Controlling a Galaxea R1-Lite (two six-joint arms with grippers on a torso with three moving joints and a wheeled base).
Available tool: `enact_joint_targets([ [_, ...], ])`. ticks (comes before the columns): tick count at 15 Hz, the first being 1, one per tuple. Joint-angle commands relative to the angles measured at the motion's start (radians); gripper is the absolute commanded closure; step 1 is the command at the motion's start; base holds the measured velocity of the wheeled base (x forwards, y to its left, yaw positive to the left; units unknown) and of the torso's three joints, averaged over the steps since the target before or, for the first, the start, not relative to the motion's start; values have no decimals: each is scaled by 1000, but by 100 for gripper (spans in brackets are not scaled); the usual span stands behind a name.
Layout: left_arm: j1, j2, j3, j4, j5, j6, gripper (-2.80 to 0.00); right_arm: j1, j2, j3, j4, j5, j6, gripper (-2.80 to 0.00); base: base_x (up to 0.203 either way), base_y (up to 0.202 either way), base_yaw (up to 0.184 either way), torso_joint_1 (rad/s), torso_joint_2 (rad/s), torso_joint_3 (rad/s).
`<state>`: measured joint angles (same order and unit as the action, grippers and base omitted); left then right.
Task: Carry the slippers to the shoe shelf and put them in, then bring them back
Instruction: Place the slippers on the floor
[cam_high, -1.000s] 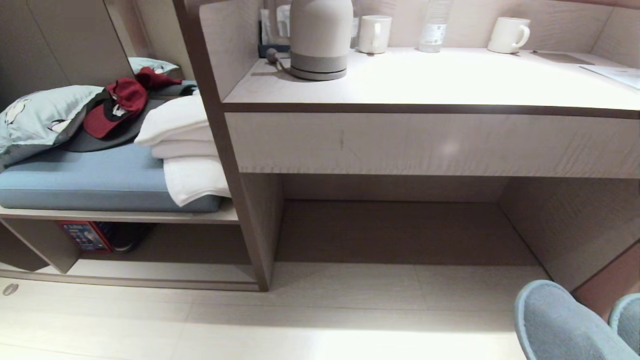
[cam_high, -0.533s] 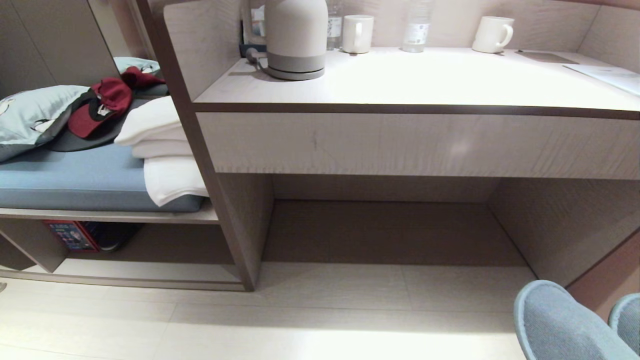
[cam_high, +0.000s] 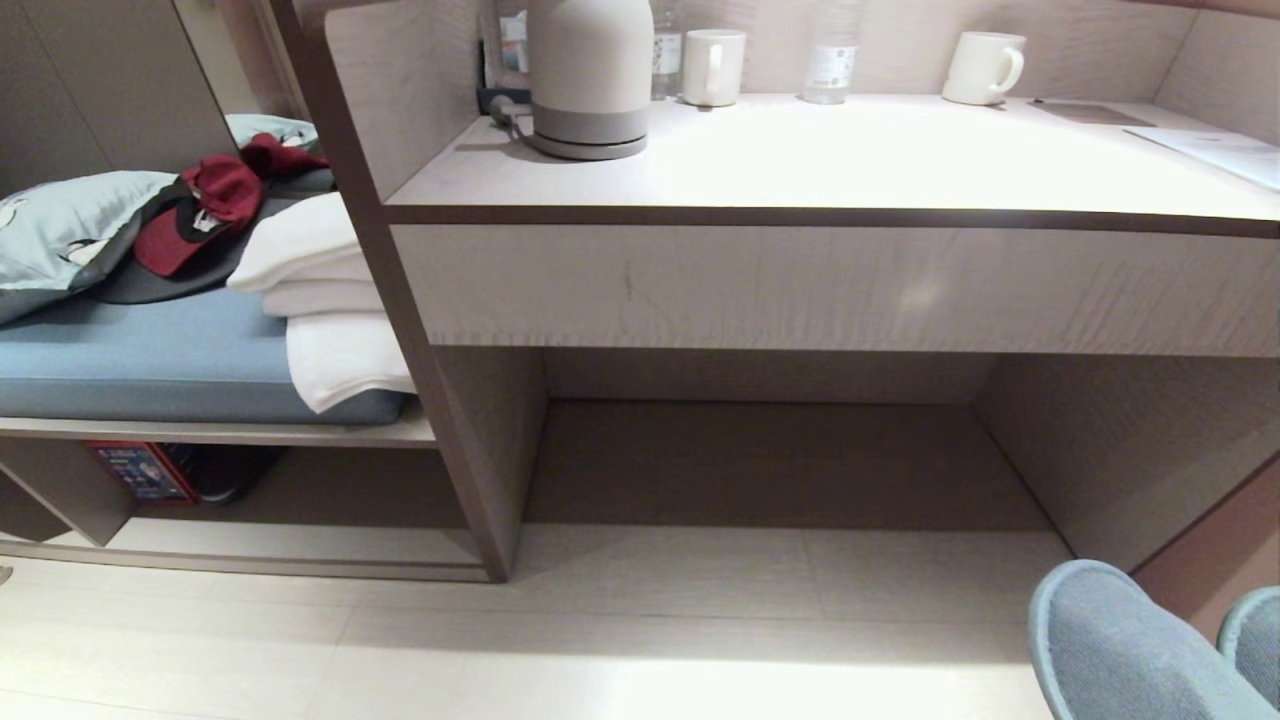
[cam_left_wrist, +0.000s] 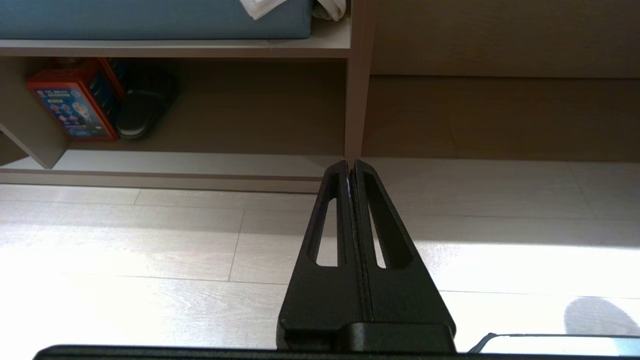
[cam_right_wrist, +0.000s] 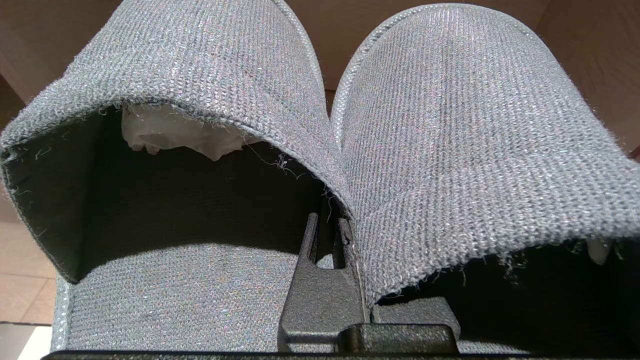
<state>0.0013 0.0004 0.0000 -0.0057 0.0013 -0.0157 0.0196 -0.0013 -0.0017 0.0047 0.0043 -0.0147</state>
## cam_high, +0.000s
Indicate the clear plastic water bottle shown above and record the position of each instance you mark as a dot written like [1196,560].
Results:
[666,50]
[508,45]
[832,60]

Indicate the wooden desk unit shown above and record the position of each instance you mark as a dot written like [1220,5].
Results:
[800,290]

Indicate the black bag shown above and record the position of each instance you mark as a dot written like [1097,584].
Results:
[225,472]

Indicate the light green printed pillow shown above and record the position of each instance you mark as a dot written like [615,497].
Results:
[268,130]
[70,230]

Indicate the dark red cloth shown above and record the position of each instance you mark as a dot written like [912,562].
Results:
[282,157]

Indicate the red printed box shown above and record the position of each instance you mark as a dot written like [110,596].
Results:
[140,472]

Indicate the blue bench cushion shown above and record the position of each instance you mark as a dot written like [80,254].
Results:
[150,360]

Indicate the grey electric kettle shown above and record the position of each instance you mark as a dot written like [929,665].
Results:
[590,70]

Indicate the red baseball cap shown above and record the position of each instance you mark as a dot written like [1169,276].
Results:
[200,215]

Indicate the white paper sheet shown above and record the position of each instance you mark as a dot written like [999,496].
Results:
[1215,155]

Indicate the light blue slipper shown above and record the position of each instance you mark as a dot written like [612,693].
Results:
[1120,660]
[1256,640]

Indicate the folded white towel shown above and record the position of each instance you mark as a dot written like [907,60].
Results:
[325,300]

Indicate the white ceramic mug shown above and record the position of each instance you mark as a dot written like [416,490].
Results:
[982,66]
[712,66]

